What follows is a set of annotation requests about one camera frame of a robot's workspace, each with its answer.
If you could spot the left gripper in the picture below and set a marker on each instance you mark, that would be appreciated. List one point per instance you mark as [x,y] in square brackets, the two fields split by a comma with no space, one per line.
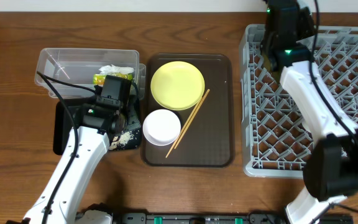
[108,101]

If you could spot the green snack wrapper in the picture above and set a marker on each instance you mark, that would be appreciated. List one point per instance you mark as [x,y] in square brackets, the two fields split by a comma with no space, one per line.
[98,79]

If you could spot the white tissue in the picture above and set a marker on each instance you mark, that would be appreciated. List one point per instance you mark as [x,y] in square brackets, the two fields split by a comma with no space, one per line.
[109,69]

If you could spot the rice pile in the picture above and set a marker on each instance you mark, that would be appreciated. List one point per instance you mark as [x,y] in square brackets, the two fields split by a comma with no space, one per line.
[130,137]

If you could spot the white rice bowl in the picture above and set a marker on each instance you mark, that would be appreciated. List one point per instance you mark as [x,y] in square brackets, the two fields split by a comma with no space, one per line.
[161,127]

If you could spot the yellow round plate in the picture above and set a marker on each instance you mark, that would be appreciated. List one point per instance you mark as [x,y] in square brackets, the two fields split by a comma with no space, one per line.
[177,85]

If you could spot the wooden chopstick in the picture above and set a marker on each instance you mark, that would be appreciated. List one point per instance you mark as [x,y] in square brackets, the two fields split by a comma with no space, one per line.
[188,122]
[171,149]

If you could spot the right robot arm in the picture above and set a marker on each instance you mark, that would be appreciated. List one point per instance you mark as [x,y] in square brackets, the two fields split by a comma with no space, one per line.
[331,173]

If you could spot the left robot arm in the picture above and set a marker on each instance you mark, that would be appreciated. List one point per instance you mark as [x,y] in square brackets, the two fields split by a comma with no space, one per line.
[95,125]

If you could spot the black waste tray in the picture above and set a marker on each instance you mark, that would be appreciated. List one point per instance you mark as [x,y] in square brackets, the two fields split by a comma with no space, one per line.
[62,122]

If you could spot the grey plastic dishwasher rack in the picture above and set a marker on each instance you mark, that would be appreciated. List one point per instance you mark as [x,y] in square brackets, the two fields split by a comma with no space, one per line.
[274,141]

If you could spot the clear plastic bin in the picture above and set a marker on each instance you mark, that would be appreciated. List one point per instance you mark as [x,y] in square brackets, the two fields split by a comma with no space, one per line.
[79,65]

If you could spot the dark brown serving tray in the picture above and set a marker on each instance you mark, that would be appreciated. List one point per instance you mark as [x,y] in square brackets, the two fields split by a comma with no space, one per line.
[209,141]

